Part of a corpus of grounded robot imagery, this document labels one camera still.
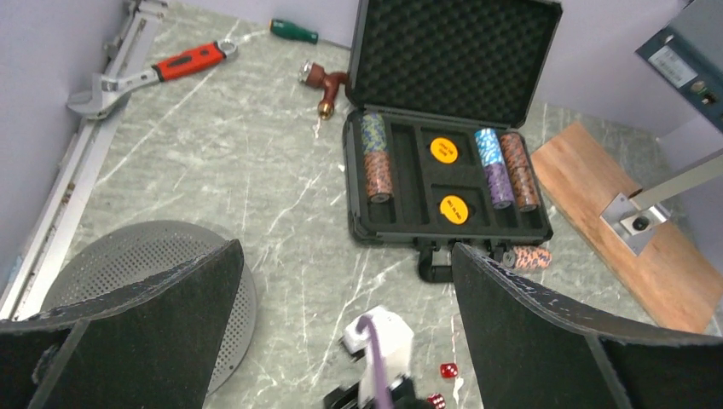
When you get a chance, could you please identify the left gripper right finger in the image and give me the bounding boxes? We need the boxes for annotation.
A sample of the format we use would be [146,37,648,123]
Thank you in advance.
[451,244,722,408]

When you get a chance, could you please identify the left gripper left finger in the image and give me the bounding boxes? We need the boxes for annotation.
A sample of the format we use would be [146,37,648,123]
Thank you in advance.
[1,239,244,408]

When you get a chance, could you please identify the orange chip stack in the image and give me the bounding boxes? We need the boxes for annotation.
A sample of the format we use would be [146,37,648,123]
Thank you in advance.
[502,246,552,270]

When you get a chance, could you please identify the black poker set case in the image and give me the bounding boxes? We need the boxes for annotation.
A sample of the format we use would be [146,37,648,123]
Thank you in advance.
[343,1,563,283]

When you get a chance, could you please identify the grey perforated metal disc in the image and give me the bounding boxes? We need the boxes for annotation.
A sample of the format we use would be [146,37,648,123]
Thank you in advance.
[40,220,258,396]

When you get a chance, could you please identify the purple chips in case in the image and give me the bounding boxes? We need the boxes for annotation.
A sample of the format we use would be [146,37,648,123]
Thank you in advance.
[484,163,514,210]

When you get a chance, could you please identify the yellow big blind button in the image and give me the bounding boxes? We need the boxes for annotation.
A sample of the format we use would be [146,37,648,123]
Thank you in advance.
[438,195,469,225]

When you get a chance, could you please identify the wooden board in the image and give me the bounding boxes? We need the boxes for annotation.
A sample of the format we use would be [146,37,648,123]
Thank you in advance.
[532,121,722,335]

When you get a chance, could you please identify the orange chips right slot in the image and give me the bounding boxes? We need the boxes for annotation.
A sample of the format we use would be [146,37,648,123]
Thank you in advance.
[500,133,541,212]

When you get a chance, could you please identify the orange chips slot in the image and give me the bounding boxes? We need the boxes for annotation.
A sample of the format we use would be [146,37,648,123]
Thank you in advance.
[500,133,541,212]
[364,151,393,204]

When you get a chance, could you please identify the light blue chips in case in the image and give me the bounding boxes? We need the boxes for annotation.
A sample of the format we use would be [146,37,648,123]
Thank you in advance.
[474,128,504,167]

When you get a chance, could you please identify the yellow small blind button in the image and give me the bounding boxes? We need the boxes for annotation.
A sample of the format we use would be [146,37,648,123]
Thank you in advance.
[429,136,459,164]

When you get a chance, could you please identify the orange chips left slot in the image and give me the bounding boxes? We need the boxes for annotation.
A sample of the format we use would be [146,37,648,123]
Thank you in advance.
[364,151,393,204]

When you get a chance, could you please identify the blue yellow chips in case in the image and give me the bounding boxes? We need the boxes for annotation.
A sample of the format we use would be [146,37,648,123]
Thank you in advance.
[361,113,388,154]

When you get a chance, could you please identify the copper pipe fitting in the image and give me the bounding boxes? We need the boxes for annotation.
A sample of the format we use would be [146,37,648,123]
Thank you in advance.
[298,60,349,120]

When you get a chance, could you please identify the grey rack server unit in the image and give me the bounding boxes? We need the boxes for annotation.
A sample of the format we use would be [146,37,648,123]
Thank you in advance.
[636,0,722,130]

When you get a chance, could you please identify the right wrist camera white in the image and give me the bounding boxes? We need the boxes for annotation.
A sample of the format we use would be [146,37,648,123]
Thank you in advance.
[341,305,414,396]

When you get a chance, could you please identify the metal bracket block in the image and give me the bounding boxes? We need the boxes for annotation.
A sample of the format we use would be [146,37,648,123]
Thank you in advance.
[599,152,723,256]

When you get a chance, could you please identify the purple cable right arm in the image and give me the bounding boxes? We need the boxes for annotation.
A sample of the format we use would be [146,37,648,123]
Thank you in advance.
[357,315,394,409]

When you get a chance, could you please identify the red handled adjustable wrench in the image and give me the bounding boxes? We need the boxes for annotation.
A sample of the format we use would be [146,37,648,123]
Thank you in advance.
[67,39,238,119]

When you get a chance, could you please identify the aluminium rail left edge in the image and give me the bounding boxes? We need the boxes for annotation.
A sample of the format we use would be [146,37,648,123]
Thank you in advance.
[1,1,168,320]

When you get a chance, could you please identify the green handled screwdriver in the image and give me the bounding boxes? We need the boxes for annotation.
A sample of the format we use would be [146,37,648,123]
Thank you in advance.
[269,19,350,49]

